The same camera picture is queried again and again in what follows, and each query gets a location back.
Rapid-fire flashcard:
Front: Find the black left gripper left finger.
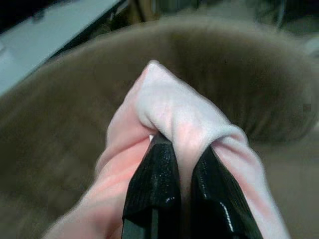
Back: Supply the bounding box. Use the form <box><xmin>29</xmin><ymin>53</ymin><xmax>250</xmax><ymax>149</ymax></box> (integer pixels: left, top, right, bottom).
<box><xmin>121</xmin><ymin>135</ymin><xmax>181</xmax><ymax>239</ymax></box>

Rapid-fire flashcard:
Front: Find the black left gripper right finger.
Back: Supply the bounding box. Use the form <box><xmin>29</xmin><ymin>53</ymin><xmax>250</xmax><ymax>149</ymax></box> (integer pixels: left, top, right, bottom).
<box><xmin>190</xmin><ymin>146</ymin><xmax>265</xmax><ymax>239</ymax></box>

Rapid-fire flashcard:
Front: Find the pink plush pillow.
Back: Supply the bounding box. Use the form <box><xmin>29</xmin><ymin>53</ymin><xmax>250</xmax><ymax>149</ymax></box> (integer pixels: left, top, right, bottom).
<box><xmin>42</xmin><ymin>59</ymin><xmax>292</xmax><ymax>239</ymax></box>

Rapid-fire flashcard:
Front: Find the brown round suede sofa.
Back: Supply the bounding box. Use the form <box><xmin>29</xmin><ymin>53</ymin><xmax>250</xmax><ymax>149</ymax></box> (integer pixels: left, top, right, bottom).
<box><xmin>0</xmin><ymin>18</ymin><xmax>319</xmax><ymax>239</ymax></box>

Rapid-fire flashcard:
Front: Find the white flat panel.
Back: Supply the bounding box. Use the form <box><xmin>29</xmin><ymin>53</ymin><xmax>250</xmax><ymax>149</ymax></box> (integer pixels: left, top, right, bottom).
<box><xmin>0</xmin><ymin>0</ymin><xmax>118</xmax><ymax>95</ymax></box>

